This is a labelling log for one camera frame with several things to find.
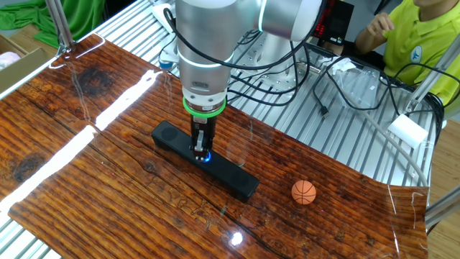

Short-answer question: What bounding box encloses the black USB cable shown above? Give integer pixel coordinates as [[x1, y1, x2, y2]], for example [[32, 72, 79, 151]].
[[311, 55, 396, 119]]

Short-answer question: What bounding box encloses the clear plastic bag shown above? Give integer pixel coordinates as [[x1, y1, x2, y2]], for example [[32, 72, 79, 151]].
[[328, 57, 382, 109]]

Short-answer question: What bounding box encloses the person in yellow shirt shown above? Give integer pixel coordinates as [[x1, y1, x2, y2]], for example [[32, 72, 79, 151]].
[[354, 0, 460, 107]]

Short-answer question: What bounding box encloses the wrist camera on silver bracket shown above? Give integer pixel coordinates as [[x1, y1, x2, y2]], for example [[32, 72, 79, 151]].
[[157, 53, 180, 71]]

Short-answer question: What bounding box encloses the small orange basketball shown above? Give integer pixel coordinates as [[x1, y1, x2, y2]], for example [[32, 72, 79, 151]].
[[290, 179, 318, 206]]

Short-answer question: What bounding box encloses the aluminium frame post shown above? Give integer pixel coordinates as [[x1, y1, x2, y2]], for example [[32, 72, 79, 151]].
[[425, 185, 460, 231], [405, 34, 460, 115], [45, 0, 77, 55]]

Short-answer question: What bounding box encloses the white power adapter box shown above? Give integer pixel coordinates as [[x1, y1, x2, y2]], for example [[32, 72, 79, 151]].
[[387, 114, 430, 150]]

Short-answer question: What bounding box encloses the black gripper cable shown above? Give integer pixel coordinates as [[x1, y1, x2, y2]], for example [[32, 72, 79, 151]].
[[228, 32, 313, 108]]

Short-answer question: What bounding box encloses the white power strip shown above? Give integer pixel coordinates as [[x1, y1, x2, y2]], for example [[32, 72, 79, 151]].
[[152, 3, 178, 37]]

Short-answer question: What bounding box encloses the brown cardboard box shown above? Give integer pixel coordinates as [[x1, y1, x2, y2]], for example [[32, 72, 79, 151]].
[[0, 34, 50, 97]]

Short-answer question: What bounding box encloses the pink soft item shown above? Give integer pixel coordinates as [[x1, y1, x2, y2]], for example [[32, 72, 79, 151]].
[[0, 51, 22, 71]]

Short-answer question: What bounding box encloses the green cloth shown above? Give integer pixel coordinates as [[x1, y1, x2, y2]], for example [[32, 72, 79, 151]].
[[0, 0, 106, 50]]

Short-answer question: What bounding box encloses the black speaker bar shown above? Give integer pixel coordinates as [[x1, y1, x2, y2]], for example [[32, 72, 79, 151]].
[[150, 120, 260, 204]]

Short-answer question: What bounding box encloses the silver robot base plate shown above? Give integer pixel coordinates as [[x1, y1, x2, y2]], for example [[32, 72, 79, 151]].
[[229, 34, 324, 96]]

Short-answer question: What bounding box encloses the black cable bundle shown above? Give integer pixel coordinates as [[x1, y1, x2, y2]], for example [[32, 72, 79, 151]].
[[377, 63, 460, 145]]

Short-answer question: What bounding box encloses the glossy wood-print table mat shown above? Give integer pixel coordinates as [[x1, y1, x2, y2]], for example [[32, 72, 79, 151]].
[[0, 32, 431, 259]]

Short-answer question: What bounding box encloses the grey flexible hose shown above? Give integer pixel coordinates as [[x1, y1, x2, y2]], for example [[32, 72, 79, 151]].
[[343, 91, 431, 188]]

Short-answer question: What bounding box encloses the black red LED display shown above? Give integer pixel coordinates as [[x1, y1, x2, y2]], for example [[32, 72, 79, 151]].
[[312, 0, 355, 46]]

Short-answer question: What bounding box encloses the silver cylindrical connector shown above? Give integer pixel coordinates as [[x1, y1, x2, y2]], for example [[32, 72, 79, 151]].
[[296, 61, 323, 76]]

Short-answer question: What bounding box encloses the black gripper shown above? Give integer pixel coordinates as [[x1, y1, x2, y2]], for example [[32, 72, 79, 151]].
[[190, 117, 218, 161]]

